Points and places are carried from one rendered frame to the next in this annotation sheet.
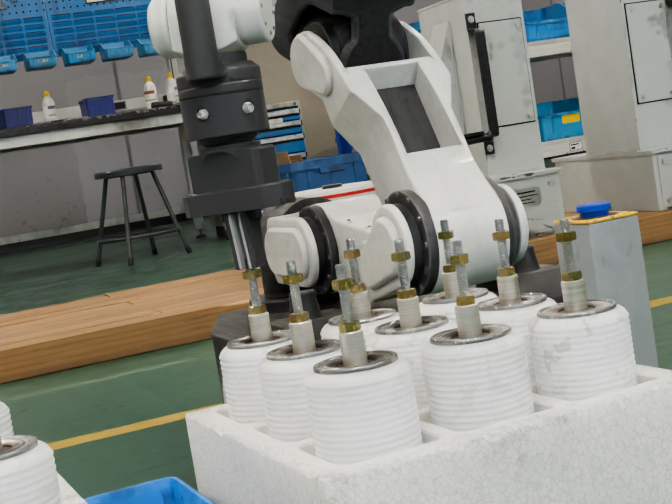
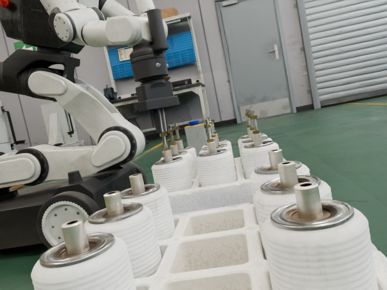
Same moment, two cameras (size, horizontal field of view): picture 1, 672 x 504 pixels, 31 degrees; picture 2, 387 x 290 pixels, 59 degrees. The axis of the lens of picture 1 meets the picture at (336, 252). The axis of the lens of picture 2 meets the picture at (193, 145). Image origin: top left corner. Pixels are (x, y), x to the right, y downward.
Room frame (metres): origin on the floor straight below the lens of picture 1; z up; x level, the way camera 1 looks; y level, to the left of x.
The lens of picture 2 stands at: (0.78, 0.83, 0.37)
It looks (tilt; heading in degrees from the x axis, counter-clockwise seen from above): 6 degrees down; 300
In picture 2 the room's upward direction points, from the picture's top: 11 degrees counter-clockwise
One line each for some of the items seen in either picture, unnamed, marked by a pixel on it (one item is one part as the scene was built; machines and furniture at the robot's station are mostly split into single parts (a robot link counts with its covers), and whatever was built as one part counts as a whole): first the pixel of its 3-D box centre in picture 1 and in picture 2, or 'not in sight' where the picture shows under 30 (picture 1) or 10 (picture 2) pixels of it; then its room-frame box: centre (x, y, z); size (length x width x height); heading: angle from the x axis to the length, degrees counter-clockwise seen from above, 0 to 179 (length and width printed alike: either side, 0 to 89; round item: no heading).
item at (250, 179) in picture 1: (230, 153); (153, 85); (1.29, 0.09, 0.45); 0.13 x 0.10 x 0.12; 64
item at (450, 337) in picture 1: (470, 335); (254, 140); (1.12, -0.11, 0.25); 0.08 x 0.08 x 0.01
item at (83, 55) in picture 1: (78, 55); not in sight; (6.97, 1.25, 1.14); 0.21 x 0.17 x 0.10; 21
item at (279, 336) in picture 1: (262, 340); (168, 161); (1.29, 0.09, 0.25); 0.08 x 0.08 x 0.01
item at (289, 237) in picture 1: (340, 242); (27, 166); (2.02, -0.01, 0.28); 0.21 x 0.20 x 0.13; 21
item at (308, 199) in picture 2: not in sight; (308, 201); (0.86, 0.51, 0.26); 0.02 x 0.02 x 0.03
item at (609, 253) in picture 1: (613, 351); (202, 166); (1.41, -0.30, 0.16); 0.07 x 0.07 x 0.31; 23
